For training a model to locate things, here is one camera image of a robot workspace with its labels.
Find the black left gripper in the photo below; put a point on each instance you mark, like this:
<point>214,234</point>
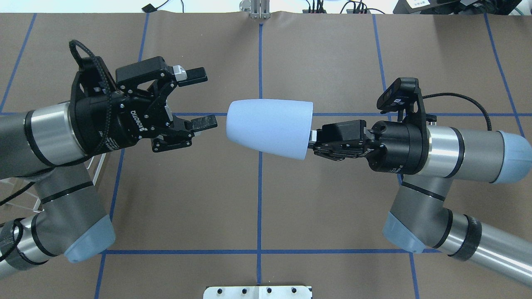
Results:
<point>121,124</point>

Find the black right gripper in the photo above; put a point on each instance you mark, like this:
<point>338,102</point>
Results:
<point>397,147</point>

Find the light blue plastic cup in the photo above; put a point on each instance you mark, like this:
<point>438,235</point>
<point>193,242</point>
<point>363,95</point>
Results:
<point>278,127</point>

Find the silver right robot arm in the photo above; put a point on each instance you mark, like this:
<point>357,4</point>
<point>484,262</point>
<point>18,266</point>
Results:
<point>428,160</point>

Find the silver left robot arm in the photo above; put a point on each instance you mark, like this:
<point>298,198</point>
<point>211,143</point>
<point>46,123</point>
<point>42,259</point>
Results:
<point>49,147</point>

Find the aluminium frame post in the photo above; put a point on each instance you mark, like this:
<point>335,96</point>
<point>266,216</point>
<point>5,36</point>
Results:
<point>257,9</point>

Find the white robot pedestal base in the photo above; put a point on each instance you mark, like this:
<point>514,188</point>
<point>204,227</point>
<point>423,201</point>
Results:
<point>259,292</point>

